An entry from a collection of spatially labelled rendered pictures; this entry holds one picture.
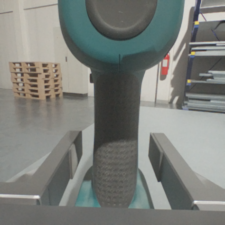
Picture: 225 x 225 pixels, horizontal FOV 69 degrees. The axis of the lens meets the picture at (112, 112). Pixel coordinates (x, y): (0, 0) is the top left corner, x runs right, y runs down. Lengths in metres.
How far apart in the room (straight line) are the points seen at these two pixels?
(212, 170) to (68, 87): 5.22
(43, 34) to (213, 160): 6.39
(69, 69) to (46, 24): 1.83
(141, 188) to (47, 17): 6.44
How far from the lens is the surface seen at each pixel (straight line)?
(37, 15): 6.83
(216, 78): 3.65
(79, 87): 5.20
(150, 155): 0.16
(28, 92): 5.29
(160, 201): 0.26
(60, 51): 5.58
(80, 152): 0.16
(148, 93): 4.77
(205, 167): 0.37
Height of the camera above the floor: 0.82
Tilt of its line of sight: 14 degrees down
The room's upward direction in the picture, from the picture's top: 1 degrees clockwise
